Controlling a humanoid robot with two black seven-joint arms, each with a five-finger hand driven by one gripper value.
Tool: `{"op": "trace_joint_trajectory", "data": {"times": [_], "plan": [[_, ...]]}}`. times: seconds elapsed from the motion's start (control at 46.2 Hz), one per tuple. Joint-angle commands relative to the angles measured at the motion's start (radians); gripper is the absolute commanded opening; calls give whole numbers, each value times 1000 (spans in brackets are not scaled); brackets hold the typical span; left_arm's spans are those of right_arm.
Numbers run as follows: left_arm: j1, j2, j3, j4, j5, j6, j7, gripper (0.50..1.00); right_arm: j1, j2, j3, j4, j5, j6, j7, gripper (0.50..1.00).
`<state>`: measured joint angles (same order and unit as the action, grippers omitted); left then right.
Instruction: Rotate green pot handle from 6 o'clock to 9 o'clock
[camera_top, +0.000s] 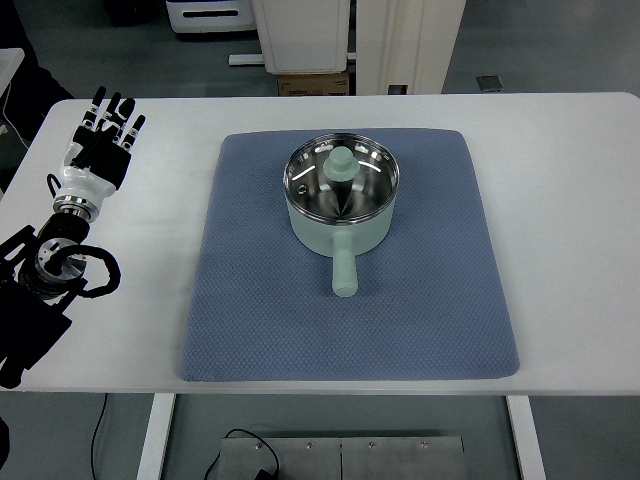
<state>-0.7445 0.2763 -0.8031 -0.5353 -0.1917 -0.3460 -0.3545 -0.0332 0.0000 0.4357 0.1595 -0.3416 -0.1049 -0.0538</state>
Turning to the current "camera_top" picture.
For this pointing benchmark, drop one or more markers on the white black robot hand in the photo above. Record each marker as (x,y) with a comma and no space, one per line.
(94,166)

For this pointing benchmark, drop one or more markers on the green pot with handle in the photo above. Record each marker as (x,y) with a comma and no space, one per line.
(341,243)

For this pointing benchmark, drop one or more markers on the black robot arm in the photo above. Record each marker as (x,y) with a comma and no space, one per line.
(44,270)

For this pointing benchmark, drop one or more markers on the white appliance with slot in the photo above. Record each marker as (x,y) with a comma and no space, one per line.
(201,17)

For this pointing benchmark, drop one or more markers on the cardboard box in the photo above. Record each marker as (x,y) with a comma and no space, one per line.
(333,84)

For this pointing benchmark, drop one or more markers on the white cabinet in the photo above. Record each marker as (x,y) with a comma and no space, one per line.
(299,37)

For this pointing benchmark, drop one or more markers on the blue quilted mat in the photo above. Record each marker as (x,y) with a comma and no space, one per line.
(429,306)

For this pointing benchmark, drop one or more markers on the cream tall cabinet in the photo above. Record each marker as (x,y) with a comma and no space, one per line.
(405,45)

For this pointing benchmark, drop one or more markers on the white table leg left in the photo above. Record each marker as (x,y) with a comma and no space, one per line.
(156,437)

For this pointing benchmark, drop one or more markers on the white table leg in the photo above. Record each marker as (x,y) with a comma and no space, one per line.
(525,438)
(156,437)

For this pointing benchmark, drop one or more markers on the grey floor outlet plate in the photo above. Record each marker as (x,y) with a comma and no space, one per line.
(490,83)

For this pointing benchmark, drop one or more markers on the white table leg right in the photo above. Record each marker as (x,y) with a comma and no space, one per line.
(525,438)

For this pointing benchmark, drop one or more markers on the metal base plate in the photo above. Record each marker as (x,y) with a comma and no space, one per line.
(343,458)

